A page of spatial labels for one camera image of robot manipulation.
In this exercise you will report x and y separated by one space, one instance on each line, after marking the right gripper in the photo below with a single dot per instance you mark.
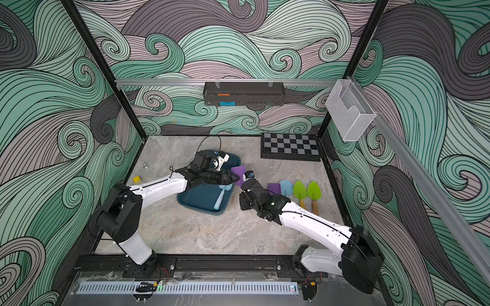
251 187

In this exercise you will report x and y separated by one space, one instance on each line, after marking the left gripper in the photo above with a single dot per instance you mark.
227 175

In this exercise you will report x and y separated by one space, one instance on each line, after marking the purple shovel pink handle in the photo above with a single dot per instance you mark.
274 189
240 170

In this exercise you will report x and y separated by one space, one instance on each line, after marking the teal storage box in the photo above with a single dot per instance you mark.
203 198

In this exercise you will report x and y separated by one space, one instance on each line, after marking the light blue shovel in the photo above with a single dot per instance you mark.
224 189
286 188

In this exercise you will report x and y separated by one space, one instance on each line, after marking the green shovel yellow handle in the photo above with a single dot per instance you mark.
300 192

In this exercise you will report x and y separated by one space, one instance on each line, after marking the green shovel brown handle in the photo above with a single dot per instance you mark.
314 194

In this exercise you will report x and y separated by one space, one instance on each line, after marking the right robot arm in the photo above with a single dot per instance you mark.
349 252

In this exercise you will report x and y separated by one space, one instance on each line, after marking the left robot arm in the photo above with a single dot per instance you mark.
119 215

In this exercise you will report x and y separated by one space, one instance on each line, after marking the black white chessboard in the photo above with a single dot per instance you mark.
289 147

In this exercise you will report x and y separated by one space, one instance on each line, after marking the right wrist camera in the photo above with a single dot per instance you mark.
249 175

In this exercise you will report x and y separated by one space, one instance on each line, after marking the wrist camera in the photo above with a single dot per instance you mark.
220 159
249 175

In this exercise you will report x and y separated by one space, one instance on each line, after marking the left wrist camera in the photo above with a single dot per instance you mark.
220 159

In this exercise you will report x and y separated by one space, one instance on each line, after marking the black wall shelf tray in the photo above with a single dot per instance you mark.
254 95

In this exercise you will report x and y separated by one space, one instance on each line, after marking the aluminium rail back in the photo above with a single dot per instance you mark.
201 82

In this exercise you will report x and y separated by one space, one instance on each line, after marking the aluminium rail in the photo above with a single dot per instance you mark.
201 82
467 238

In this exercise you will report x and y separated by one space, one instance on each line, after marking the clear plastic wall holder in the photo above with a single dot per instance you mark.
350 109

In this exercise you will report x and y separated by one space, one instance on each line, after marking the white slotted cable duct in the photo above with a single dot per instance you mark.
192 288

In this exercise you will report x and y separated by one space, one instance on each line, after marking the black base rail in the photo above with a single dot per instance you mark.
168 265

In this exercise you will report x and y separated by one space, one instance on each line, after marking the aluminium rail right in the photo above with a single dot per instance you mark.
467 238

